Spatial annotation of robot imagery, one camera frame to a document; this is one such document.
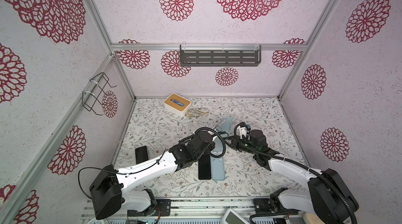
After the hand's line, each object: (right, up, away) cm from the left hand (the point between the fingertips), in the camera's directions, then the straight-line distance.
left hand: (207, 134), depth 78 cm
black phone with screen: (-1, -20, +7) cm, 21 cm away
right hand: (+8, -3, +3) cm, 8 cm away
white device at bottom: (+10, -35, -10) cm, 37 cm away
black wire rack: (-55, +17, -5) cm, 58 cm away
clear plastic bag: (-7, +10, +29) cm, 31 cm away
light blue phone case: (+6, -20, +8) cm, 22 cm away
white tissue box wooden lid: (-20, +16, +32) cm, 40 cm away
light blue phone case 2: (+11, +4, +10) cm, 15 cm away
